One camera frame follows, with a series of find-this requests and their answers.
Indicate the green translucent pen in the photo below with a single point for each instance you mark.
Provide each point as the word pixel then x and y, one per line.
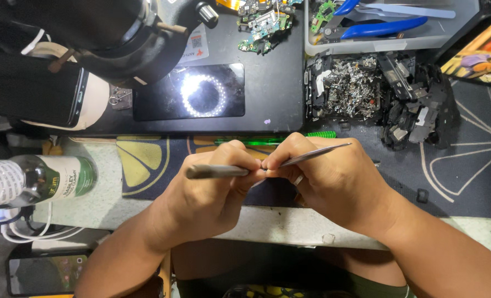
pixel 266 141

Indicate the clear bottle with green label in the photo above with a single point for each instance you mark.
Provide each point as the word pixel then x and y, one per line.
pixel 42 180

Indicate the small green circuit board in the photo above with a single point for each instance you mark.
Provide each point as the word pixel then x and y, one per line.
pixel 322 16

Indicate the dark patterned desk mat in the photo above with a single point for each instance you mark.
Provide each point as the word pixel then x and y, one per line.
pixel 456 174

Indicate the black work mat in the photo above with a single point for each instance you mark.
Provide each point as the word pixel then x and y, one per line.
pixel 270 91

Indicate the long pale tweezers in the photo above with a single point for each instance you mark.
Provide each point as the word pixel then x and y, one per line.
pixel 415 11

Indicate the person's right hand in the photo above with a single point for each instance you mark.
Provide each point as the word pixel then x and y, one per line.
pixel 340 186

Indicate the pile of small metal parts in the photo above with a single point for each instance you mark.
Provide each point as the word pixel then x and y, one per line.
pixel 351 89

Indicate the person's left hand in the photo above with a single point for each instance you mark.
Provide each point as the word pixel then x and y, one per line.
pixel 200 202

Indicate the black framed tablet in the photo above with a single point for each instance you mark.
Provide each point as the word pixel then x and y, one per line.
pixel 481 53

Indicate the grey plastic tray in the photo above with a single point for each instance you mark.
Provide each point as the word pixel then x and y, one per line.
pixel 394 43

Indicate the pile of green circuit boards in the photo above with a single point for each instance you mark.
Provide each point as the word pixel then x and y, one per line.
pixel 264 25

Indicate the black smartphone with glossy screen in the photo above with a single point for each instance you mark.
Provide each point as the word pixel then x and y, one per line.
pixel 154 103

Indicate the silver metal tweezers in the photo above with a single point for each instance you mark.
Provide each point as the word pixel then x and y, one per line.
pixel 320 152

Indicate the small metal clip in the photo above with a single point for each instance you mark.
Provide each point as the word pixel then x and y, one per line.
pixel 119 98

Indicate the black smartphone with lit screen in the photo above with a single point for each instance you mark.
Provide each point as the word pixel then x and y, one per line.
pixel 42 275

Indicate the pile of black phone parts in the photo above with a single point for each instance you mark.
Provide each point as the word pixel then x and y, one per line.
pixel 419 107

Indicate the small black square part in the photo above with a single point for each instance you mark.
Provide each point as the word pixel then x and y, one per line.
pixel 422 195

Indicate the white label sticker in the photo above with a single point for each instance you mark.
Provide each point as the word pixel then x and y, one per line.
pixel 196 47

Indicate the person's olive garment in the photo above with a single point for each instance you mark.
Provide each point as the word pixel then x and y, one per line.
pixel 373 289

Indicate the black microscope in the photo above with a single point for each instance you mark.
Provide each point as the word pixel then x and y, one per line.
pixel 105 37

